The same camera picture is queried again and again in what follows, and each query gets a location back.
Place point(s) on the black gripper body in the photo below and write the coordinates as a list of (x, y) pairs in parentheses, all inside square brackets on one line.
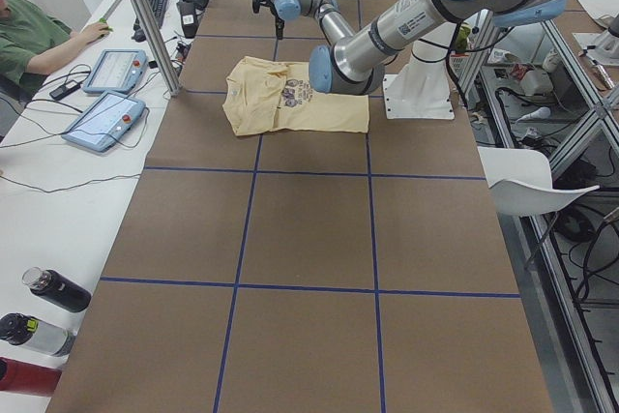
[(279, 16)]

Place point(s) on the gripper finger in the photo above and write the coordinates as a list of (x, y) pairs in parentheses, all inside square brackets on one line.
[(279, 28)]

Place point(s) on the cream long-sleeve printed shirt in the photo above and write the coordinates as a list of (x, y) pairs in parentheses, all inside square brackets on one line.
[(266, 96)]

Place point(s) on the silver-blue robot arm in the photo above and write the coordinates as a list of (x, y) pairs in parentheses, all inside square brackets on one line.
[(325, 12), (353, 65)]

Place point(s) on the far blue teach pendant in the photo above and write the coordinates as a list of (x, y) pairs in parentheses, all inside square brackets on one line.
[(118, 70)]

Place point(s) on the blue teach pendant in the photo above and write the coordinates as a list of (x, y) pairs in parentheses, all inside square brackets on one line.
[(104, 122), (118, 70)]

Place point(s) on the near blue teach pendant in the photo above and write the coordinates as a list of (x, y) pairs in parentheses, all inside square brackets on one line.
[(104, 122)]

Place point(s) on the black smartphone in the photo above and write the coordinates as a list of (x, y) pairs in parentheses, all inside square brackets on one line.
[(64, 90)]

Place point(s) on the person in green shirt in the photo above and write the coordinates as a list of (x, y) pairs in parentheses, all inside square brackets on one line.
[(35, 45)]

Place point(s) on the brown table cover mat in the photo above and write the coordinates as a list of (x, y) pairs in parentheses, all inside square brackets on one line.
[(303, 272)]

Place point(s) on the white plastic chair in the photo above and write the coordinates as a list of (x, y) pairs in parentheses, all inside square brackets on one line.
[(520, 183)]

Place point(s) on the black bottle clear cap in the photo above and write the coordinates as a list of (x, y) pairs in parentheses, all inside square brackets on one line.
[(56, 289)]

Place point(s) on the silver bottle black cap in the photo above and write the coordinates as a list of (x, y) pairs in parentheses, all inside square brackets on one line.
[(32, 333)]

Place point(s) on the red bottle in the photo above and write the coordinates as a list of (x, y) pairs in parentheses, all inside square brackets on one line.
[(28, 379)]

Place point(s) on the aluminium frame post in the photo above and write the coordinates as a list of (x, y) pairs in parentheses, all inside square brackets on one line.
[(154, 39)]

